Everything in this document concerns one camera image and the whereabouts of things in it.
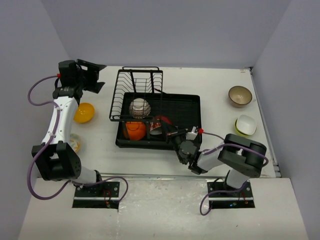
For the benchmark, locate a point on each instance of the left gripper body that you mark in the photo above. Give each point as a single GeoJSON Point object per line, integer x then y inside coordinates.
{"type": "Point", "coordinates": [87, 78]}

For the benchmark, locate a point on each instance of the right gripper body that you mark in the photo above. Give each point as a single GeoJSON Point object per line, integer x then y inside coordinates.
{"type": "Point", "coordinates": [177, 136]}

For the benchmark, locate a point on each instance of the red bowl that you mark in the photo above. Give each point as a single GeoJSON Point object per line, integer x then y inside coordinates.
{"type": "Point", "coordinates": [155, 126]}

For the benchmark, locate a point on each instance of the yellow bowl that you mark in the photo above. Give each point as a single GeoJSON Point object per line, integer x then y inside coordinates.
{"type": "Point", "coordinates": [84, 113]}

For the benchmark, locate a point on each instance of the white floral bowl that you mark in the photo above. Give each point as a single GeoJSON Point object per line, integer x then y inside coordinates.
{"type": "Point", "coordinates": [75, 142]}

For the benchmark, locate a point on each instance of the lime green bowl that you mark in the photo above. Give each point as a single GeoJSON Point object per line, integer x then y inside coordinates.
{"type": "Point", "coordinates": [237, 130]}
{"type": "Point", "coordinates": [243, 116]}

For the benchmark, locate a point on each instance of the pink flower bowl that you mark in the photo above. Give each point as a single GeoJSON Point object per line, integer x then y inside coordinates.
{"type": "Point", "coordinates": [239, 96]}

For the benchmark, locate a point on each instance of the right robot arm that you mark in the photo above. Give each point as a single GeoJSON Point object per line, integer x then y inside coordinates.
{"type": "Point", "coordinates": [246, 158]}

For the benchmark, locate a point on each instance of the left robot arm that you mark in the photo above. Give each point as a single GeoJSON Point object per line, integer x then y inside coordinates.
{"type": "Point", "coordinates": [54, 157]}

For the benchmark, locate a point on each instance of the black drip tray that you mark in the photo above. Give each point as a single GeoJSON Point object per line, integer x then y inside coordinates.
{"type": "Point", "coordinates": [184, 110]}

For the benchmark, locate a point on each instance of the orange bowl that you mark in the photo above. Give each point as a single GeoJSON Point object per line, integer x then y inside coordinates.
{"type": "Point", "coordinates": [134, 130]}

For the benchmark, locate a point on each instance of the brown patterned bowl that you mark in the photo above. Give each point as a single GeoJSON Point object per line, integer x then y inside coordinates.
{"type": "Point", "coordinates": [139, 108]}

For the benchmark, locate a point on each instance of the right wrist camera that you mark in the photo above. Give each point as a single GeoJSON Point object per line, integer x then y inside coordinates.
{"type": "Point", "coordinates": [193, 133]}

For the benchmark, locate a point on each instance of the black wire dish rack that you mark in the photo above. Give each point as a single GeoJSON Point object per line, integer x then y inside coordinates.
{"type": "Point", "coordinates": [134, 82]}

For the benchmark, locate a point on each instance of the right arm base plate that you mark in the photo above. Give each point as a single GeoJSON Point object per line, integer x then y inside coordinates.
{"type": "Point", "coordinates": [221, 191]}

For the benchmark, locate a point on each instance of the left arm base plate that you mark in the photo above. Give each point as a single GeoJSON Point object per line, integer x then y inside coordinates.
{"type": "Point", "coordinates": [108, 190]}

